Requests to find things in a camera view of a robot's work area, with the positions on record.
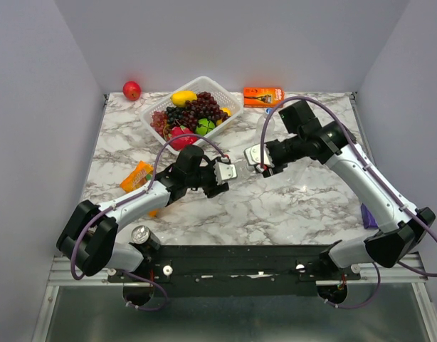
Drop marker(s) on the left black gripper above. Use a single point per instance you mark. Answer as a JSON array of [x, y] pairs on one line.
[[216, 189]]

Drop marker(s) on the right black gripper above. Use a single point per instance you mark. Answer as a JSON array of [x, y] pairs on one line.
[[270, 171]]

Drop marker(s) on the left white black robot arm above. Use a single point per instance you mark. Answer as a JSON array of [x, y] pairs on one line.
[[89, 237]]

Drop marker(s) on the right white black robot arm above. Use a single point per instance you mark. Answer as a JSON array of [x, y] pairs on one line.
[[400, 222]]

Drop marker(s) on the red dragon fruit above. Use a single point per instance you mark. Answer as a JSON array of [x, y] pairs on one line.
[[187, 137]]

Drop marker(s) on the green toy fruit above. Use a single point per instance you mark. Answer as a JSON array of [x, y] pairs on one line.
[[204, 126]]

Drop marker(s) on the orange razor box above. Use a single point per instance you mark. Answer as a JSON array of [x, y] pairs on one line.
[[262, 97]]

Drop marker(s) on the orange snack bag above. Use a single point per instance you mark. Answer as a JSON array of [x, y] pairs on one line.
[[141, 175]]

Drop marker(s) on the small yellow lemon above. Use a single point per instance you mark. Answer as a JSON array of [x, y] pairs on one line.
[[225, 114]]

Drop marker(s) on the dark purple grape bunch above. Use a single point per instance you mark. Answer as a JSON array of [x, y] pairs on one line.
[[204, 107]]

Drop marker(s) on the red grape bunch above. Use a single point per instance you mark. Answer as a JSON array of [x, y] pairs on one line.
[[159, 123]]

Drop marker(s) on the silver can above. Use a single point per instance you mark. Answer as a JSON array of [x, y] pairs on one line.
[[144, 238]]

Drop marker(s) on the yellow mango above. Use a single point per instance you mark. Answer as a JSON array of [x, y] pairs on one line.
[[181, 98]]

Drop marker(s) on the white plastic basket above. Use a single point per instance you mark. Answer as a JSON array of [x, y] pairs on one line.
[[220, 94]]

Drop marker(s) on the purple box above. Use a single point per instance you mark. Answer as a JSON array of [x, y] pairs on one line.
[[368, 220]]

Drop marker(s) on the red apple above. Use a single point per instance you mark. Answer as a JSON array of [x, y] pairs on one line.
[[131, 90]]

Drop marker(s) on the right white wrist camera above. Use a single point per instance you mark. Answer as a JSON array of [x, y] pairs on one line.
[[257, 156]]

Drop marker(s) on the black mounting rail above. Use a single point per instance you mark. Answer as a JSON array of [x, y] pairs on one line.
[[255, 270]]

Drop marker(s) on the aluminium frame rail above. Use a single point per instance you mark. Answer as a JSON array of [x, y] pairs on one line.
[[59, 275]]

